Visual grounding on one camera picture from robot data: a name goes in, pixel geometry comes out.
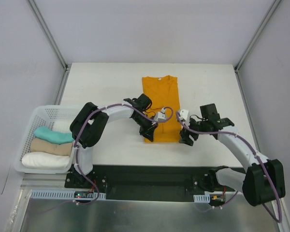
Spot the right aluminium frame post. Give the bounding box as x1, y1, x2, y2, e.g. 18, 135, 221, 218
234, 0, 283, 73

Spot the orange t shirt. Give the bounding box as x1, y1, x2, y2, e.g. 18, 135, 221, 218
142, 75, 181, 143

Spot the teal rolled t shirt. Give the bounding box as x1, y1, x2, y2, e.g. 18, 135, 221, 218
34, 127, 74, 145

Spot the left aluminium frame post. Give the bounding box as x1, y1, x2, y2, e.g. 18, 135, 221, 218
26, 0, 69, 71

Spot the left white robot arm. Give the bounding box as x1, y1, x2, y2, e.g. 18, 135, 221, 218
70, 94, 158, 188

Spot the white plastic basket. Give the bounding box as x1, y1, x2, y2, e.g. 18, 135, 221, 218
14, 105, 80, 174

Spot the left white cable duct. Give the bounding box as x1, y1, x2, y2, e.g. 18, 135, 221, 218
31, 190, 106, 201

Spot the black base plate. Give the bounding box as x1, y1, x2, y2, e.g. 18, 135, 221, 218
64, 165, 236, 203

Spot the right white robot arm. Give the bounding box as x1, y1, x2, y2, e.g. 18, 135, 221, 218
176, 103, 286, 206

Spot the right white cable duct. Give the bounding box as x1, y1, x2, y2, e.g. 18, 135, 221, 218
193, 194, 211, 203

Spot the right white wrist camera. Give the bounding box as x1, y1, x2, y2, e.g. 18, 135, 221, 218
176, 109, 189, 123

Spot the white rolled t shirt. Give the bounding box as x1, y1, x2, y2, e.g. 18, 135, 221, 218
21, 152, 70, 169

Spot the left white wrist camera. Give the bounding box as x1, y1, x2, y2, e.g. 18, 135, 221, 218
154, 108, 167, 122

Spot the white cable duct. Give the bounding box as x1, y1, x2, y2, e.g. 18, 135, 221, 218
31, 190, 106, 201
193, 194, 211, 203

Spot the beige rolled t shirt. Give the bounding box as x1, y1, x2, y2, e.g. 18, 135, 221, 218
30, 138, 73, 156

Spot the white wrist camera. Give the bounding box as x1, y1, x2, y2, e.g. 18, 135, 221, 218
154, 108, 167, 122
176, 109, 189, 123

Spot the aluminium frame post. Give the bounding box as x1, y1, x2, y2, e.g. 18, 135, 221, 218
234, 0, 283, 73
26, 0, 69, 71

